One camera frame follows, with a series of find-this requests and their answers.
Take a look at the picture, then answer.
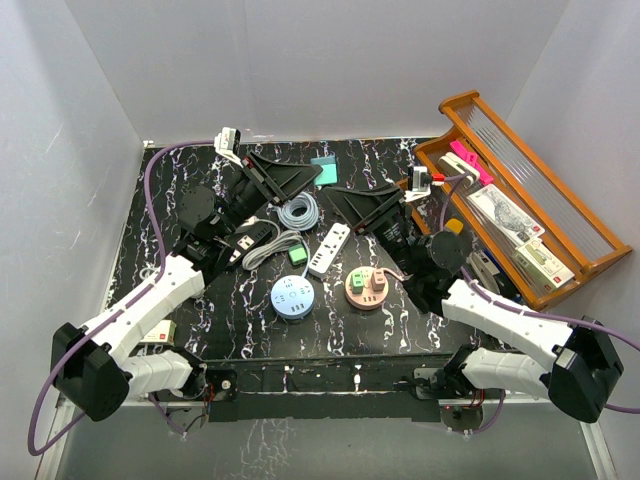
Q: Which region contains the pink small adapter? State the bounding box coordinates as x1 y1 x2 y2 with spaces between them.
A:
370 269 387 292

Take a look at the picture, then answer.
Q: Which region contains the pink box on shelf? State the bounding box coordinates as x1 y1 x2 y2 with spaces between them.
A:
450 140 494 186

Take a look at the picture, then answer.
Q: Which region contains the grey white cable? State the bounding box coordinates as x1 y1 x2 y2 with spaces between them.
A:
241 219 301 272

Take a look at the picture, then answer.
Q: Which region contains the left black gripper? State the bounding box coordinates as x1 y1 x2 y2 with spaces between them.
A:
215 152 323 241

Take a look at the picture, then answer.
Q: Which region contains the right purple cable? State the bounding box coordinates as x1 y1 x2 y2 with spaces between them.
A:
438 172 640 416

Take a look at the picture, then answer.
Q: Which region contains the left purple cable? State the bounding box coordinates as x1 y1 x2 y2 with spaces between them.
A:
27 141 221 457

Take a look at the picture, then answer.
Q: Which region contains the blue coiled cable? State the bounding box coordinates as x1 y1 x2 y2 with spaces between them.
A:
272 192 320 233

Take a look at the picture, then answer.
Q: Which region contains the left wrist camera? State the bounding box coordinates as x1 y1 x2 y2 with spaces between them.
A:
214 127 241 164

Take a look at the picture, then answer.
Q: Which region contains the blue round power strip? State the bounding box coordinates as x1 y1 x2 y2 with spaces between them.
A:
270 275 315 320

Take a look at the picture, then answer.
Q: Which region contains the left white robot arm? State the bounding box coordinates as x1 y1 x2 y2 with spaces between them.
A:
51 153 321 421

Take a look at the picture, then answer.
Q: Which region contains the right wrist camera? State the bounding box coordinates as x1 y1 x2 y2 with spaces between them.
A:
404 166 446 202

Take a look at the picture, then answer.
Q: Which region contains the printed package on shelf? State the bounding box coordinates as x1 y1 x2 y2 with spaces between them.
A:
467 184 545 247

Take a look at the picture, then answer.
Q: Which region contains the yellow cube adapter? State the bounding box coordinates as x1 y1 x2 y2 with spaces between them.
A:
444 218 464 235

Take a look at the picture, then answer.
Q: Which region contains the white slanted power strip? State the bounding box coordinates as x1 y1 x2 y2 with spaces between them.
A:
309 222 351 279

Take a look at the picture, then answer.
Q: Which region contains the wooden shelf rack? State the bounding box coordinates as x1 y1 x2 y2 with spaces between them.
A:
414 90 632 311

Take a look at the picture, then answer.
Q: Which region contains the teal cube adapter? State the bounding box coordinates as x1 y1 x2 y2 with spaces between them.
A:
311 155 339 188

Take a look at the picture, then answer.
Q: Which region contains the pink round power strip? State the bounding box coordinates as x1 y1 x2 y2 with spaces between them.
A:
345 266 389 311

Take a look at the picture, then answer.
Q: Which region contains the green cube adapter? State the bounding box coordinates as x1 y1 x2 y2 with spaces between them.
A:
287 243 308 266
350 270 365 295

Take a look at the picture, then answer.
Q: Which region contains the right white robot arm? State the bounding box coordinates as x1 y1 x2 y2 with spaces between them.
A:
323 184 624 423

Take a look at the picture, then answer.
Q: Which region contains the purple cable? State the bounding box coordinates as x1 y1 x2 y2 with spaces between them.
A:
27 141 221 457
438 172 640 416

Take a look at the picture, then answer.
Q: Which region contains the green white box on shelf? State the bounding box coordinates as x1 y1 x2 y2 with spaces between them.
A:
512 239 575 292

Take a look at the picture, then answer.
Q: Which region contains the black power strip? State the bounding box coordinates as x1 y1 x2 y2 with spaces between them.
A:
224 219 280 270

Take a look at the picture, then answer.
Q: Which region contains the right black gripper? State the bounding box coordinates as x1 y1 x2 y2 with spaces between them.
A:
323 184 419 276

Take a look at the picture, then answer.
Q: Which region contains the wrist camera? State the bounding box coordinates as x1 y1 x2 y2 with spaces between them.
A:
404 166 446 202
214 127 241 164

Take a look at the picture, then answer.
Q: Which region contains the small white red box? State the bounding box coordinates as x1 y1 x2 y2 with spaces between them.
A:
140 319 177 346

